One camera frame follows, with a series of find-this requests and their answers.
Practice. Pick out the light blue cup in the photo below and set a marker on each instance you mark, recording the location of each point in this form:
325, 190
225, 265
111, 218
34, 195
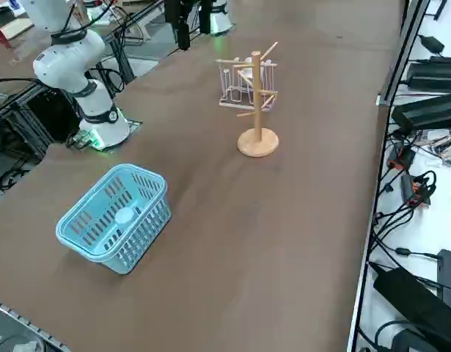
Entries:
125, 215

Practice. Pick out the cardboard box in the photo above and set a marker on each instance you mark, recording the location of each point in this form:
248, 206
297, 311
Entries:
12, 27

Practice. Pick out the black equipment frame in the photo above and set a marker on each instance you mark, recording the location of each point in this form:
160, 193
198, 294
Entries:
45, 110

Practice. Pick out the black power adapter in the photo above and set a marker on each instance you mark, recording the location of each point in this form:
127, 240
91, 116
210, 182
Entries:
427, 111

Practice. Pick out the black plug adapter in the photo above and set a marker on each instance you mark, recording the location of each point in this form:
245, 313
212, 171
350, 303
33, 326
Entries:
432, 44

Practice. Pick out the white cup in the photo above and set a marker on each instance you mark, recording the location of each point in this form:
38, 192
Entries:
249, 72

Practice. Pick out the black orange device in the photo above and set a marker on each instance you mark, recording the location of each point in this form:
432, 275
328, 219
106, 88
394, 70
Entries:
403, 157
408, 185

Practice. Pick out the light blue plastic basket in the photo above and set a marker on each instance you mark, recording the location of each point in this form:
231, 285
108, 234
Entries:
119, 267

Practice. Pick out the black power brick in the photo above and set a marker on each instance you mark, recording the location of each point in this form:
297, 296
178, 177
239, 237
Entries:
434, 75

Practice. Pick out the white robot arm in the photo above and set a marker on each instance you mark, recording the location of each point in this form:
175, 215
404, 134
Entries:
69, 58
221, 22

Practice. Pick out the wooden cup rack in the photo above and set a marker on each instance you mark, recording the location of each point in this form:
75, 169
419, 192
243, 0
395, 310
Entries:
257, 121

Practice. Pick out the aluminium profile post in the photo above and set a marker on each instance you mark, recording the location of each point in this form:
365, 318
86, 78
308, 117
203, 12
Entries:
403, 55

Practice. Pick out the aluminium table side rail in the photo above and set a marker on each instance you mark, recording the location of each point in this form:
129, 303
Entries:
23, 319

